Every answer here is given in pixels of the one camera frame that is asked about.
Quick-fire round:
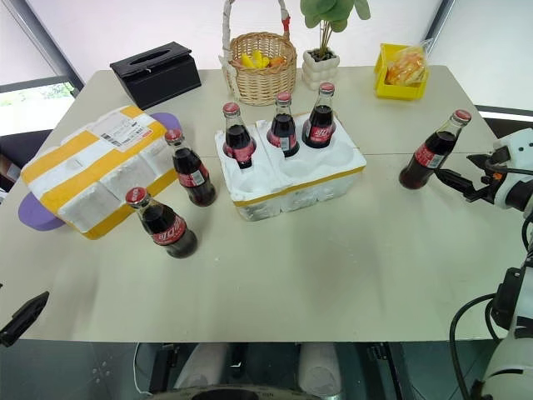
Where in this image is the black tissue box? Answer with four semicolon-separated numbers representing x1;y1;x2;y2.
109;41;203;111

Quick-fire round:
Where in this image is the purple mat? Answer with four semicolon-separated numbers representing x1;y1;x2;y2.
17;112;182;232

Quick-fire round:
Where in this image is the yellow plastic bin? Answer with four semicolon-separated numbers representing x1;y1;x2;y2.
373;42;431;102

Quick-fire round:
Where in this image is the white foam lid yellow tape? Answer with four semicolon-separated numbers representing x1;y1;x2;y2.
20;105;181;241

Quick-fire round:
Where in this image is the yellow toy fruit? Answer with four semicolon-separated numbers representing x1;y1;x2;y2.
232;49;271;70

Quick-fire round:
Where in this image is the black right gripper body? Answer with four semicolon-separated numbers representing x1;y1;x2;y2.
481;146;513;195

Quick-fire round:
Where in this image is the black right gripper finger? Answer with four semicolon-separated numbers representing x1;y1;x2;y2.
466;150;501;168
435;168;488;203

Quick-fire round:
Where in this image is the white foam bottle tray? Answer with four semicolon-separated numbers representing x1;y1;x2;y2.
214;111;368;223

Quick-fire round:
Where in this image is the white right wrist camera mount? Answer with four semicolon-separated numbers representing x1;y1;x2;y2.
492;127;533;212

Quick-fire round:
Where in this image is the clear bag of bread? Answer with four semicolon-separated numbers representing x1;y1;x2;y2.
383;38;431;87

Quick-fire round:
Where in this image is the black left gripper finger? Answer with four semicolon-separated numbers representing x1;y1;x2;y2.
0;290;51;348

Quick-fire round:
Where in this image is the glass cola bottle red cap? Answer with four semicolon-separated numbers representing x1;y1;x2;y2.
301;82;338;150
124;186;199;260
164;127;218;208
398;108;473;191
266;91;301;159
222;102;258;170

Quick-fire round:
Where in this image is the green artificial plant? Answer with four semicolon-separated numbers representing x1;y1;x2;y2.
299;0;372;59

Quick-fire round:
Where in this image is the white bubble plant pot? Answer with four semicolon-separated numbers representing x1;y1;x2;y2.
301;47;341;91

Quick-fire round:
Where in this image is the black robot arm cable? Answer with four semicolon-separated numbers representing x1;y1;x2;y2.
521;207;533;272
449;292;507;400

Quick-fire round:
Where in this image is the wicker basket white handle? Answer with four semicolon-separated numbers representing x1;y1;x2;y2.
219;0;299;108

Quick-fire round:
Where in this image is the dark rounded robot shape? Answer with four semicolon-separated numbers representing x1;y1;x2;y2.
182;384;306;400

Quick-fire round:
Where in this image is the white rounded robot leg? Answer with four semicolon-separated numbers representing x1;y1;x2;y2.
298;342;344;395
172;342;228;391

